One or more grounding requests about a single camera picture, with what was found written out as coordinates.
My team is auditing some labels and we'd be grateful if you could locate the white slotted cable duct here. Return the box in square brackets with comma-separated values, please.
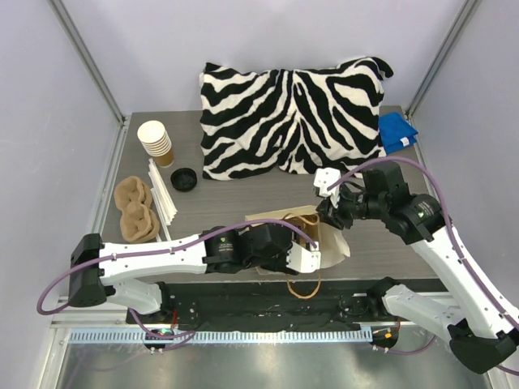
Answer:
[68, 327, 372, 344]

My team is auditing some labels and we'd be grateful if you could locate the white wrapped straws bundle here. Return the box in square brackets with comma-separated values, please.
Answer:
[148, 158, 178, 241]

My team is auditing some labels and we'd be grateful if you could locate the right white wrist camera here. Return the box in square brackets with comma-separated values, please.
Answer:
[313, 168, 341, 208]

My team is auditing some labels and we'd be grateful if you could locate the brown paper bag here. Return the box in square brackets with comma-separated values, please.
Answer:
[245, 205, 350, 300]

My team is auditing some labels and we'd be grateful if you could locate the stack of brown paper cups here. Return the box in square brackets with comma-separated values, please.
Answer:
[137, 120, 174, 167]

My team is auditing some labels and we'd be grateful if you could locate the blue cloth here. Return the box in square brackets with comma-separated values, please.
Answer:
[379, 112, 418, 154]

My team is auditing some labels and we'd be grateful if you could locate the aluminium frame post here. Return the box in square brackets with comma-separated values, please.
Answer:
[405, 0, 482, 120]
[46, 0, 131, 126]

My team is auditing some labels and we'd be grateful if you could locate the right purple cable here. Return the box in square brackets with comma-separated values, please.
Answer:
[327, 156, 519, 376]

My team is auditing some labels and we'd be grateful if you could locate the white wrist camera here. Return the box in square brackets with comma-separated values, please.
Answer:
[286, 242, 321, 274]
[313, 168, 341, 208]

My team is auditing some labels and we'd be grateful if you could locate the right aluminium frame post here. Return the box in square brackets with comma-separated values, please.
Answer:
[405, 0, 482, 120]

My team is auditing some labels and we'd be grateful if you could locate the purple cable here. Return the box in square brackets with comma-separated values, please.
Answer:
[36, 218, 320, 356]
[327, 156, 519, 376]

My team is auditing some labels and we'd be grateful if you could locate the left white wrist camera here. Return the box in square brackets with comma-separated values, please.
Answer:
[286, 242, 321, 274]

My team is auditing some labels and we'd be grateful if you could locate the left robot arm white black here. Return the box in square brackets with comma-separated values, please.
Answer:
[69, 223, 294, 323]

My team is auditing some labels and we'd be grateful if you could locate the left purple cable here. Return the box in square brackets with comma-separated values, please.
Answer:
[36, 218, 320, 356]

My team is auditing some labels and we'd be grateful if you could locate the zebra print pillow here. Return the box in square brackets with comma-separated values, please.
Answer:
[199, 57, 394, 181]

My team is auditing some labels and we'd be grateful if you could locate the left aluminium frame post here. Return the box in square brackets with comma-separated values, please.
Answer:
[46, 0, 131, 126]

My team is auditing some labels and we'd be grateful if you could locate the brown cardboard cup carrier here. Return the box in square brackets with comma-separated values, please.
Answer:
[114, 176, 160, 244]

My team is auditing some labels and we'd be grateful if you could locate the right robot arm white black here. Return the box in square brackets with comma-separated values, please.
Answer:
[314, 160, 518, 374]

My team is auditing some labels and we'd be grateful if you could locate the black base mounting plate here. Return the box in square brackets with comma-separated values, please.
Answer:
[138, 280, 405, 332]

